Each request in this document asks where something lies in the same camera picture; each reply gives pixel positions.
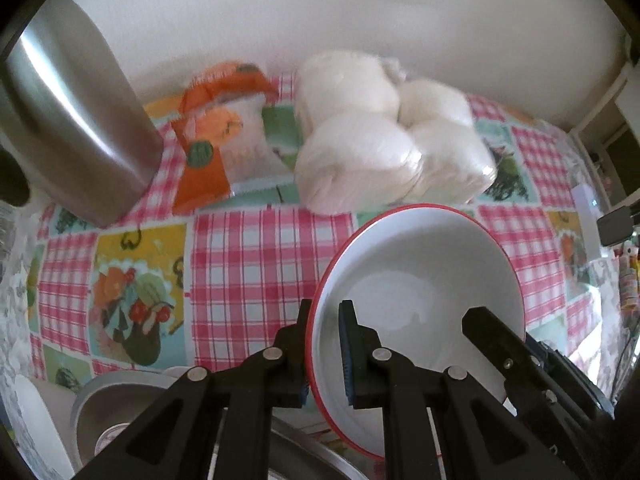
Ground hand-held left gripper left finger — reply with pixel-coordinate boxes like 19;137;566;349
75;299;314;480

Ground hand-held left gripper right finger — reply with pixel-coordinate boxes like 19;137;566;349
337;299;551;480

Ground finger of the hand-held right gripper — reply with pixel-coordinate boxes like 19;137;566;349
461;306;543;401
525;337;615;418

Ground red rimmed strawberry bowl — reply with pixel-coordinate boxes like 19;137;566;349
305;203;526;461

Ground large stainless steel basin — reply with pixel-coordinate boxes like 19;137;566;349
73;367;373;480

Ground pink checked picture tablecloth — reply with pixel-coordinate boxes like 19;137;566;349
27;72;616;401

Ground colourful small packets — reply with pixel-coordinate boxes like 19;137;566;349
617;242;640;311

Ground black power adapter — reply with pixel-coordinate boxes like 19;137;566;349
597;207;636;246

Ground bag of white buns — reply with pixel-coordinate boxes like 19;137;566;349
294;50;498;213

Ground orange snack packet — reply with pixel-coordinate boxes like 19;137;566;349
170;61;296;211

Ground grey floral tablecloth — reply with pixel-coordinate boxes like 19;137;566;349
0;200;41;411

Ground stainless steel thermos jug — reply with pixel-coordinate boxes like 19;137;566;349
0;0;163;228

